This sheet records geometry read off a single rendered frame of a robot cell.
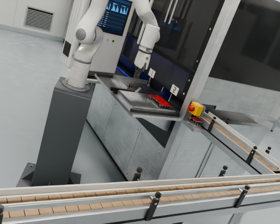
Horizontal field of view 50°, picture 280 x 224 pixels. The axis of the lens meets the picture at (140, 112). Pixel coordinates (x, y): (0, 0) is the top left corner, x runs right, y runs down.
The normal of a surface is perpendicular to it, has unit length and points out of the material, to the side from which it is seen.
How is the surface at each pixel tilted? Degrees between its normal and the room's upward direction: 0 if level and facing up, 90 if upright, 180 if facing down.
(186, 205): 90
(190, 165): 90
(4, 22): 90
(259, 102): 90
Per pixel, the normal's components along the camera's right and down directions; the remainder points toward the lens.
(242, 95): 0.46, 0.46
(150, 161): -0.83, -0.08
